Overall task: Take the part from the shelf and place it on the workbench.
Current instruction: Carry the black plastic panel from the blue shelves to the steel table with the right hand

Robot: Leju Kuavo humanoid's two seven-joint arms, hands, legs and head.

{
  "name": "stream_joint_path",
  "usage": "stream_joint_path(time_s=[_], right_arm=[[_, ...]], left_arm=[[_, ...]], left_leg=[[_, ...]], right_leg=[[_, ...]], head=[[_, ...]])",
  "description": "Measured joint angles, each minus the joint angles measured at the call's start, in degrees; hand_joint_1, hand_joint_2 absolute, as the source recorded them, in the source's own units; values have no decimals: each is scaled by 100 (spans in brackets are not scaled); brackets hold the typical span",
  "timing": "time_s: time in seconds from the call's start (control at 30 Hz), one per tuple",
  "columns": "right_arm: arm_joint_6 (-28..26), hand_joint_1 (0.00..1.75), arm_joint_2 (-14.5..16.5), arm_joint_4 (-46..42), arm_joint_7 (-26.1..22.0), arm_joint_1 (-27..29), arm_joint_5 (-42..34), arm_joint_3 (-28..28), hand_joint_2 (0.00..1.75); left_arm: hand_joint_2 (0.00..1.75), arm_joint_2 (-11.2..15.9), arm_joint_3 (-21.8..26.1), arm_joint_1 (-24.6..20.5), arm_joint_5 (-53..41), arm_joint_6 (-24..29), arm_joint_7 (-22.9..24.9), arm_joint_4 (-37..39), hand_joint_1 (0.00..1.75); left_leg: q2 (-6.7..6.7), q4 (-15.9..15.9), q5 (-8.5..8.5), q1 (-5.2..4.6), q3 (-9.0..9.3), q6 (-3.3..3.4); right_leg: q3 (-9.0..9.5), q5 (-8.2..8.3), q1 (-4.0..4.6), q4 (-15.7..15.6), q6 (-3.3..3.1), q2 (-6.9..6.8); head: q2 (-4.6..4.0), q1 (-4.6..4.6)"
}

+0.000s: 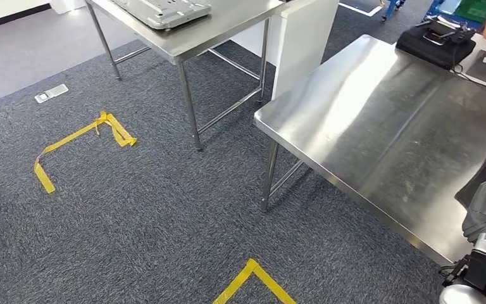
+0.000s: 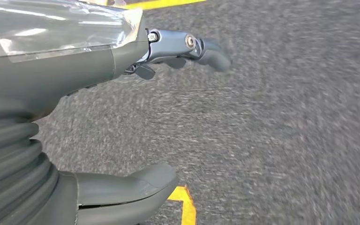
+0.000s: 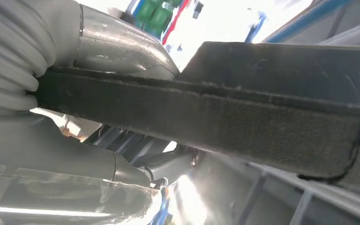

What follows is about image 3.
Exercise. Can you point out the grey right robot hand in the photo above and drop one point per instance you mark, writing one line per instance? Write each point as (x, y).
(59, 174)

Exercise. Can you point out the green plastic crate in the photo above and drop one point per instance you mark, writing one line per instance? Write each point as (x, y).
(155, 15)

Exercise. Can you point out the red bar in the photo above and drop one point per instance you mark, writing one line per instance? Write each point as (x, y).
(175, 21)

